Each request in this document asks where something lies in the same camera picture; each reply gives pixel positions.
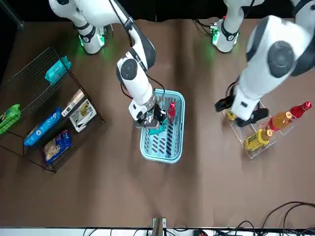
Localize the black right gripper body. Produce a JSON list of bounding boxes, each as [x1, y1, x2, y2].
[[141, 107, 162, 129]]

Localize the red cola bottle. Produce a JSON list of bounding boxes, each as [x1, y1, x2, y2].
[[166, 101, 177, 125], [289, 101, 313, 119]]

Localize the teal chips bag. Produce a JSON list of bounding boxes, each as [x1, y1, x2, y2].
[[148, 123, 168, 137]]

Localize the orange drink bottle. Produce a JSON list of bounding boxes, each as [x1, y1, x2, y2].
[[268, 111, 293, 131]]

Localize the clear acrylic bottle tray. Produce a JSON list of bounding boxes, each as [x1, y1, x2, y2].
[[220, 97, 296, 160]]

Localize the blue plastic basket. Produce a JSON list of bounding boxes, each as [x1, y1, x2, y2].
[[139, 88, 186, 165]]

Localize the blue cookie bag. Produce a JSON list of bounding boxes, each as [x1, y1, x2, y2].
[[43, 129, 73, 165]]

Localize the blue snack bag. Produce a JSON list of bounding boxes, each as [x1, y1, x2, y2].
[[23, 106, 63, 147]]

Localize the green snack bag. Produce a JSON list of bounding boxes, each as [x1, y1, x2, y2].
[[0, 103, 22, 136]]

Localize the tan snack box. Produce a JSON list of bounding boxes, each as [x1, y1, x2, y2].
[[61, 88, 86, 118]]

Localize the teal wet wipes pack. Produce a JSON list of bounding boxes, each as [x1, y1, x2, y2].
[[44, 56, 72, 86]]

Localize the black left base cables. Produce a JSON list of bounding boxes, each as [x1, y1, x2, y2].
[[193, 18, 215, 36]]

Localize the black base cables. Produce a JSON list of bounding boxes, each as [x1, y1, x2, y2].
[[102, 23, 114, 39], [193, 18, 215, 36]]

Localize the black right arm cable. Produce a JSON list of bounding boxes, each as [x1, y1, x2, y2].
[[108, 0, 135, 49]]

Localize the black right base cables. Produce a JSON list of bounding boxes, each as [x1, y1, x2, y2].
[[102, 23, 114, 39]]

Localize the black desk cable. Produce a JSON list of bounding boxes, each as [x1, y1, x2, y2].
[[236, 201, 315, 236]]

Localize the aluminium frame post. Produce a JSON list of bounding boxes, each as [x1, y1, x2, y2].
[[151, 217, 167, 236], [0, 0, 25, 30]]

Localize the black wire rack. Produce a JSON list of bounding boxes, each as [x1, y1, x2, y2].
[[0, 46, 106, 174]]

